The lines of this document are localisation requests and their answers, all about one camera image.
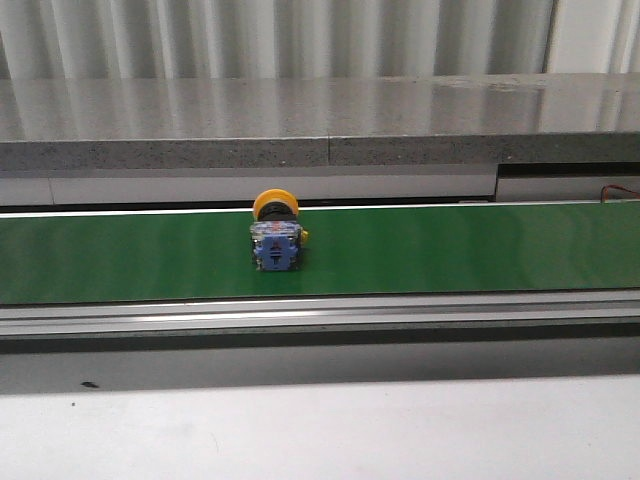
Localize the yellow mushroom push button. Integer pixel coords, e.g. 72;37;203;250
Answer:
249;189;309;272

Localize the green conveyor belt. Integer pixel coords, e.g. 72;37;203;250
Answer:
1;201;639;305

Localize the grey stone counter slab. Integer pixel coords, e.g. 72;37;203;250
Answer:
1;74;639;176

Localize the red orange wire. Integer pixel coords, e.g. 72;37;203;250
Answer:
599;185;640;204

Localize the aluminium conveyor front rail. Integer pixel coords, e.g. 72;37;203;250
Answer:
1;290;639;353

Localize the white panel under counter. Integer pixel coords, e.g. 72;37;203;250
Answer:
1;162;639;206

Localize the white corrugated curtain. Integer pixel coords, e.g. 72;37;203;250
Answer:
1;1;639;80

